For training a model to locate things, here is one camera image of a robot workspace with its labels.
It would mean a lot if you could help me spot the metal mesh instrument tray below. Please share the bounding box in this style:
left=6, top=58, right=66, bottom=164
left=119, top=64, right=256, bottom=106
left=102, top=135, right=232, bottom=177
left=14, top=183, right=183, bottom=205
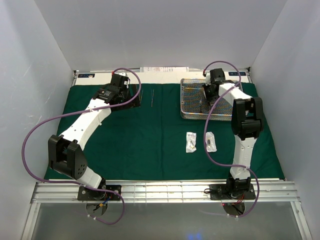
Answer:
left=180, top=78, right=250, bottom=121

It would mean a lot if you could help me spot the plastic packet printed label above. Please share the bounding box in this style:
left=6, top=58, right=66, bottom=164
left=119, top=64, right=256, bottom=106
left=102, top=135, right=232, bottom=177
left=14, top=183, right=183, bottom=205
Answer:
left=185, top=132, right=197, bottom=153

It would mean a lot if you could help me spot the plastic packet black yellow part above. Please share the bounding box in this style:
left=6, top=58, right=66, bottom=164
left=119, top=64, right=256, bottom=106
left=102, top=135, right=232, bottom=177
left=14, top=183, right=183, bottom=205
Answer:
left=205, top=132, right=217, bottom=153

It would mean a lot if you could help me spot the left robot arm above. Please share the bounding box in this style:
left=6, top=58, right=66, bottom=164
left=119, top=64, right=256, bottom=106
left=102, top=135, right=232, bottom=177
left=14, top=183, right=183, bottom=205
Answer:
left=48, top=72, right=140, bottom=200

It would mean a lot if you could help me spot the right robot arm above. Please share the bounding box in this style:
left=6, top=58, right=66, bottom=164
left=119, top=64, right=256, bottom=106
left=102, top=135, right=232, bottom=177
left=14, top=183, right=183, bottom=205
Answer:
left=203, top=68, right=264, bottom=200

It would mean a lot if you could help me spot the right blue label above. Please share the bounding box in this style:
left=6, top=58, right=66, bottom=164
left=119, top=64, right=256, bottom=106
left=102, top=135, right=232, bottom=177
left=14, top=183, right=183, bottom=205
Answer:
left=228, top=71, right=247, bottom=76

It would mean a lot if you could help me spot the blue label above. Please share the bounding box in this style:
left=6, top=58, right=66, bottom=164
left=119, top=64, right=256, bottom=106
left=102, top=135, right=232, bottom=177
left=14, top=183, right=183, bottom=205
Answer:
left=228, top=71, right=247, bottom=76
left=77, top=73, right=95, bottom=78

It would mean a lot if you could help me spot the white paper sheet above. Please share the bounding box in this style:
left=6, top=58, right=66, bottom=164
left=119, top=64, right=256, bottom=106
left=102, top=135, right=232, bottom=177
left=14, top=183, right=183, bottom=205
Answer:
left=140, top=66, right=189, bottom=73

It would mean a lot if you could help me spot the left blue label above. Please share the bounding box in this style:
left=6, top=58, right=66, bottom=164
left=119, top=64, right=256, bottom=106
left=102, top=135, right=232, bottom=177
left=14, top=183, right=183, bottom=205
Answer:
left=77, top=73, right=95, bottom=78

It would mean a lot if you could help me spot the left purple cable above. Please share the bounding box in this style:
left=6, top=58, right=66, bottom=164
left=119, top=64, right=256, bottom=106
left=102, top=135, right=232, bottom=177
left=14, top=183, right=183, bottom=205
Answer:
left=21, top=67, right=142, bottom=225

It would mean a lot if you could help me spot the purple cable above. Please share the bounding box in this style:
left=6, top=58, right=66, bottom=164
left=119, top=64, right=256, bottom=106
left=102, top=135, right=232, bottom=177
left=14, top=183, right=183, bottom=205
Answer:
left=199, top=59, right=260, bottom=218
left=21, top=67, right=142, bottom=225

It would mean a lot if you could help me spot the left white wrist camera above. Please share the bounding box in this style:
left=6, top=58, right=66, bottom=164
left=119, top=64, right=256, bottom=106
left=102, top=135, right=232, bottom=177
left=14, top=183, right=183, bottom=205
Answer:
left=111, top=71, right=128, bottom=77

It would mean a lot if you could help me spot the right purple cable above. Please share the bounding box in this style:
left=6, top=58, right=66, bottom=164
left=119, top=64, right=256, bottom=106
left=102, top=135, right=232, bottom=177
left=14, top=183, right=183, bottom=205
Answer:
left=199, top=59, right=260, bottom=218

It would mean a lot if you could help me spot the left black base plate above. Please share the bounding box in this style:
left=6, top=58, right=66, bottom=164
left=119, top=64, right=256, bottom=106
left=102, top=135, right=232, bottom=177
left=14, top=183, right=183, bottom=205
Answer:
left=77, top=184, right=122, bottom=201

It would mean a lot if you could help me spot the aluminium front rail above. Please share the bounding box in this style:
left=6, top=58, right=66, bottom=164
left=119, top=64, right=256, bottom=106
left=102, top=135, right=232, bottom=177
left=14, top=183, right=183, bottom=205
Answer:
left=31, top=178, right=300, bottom=204

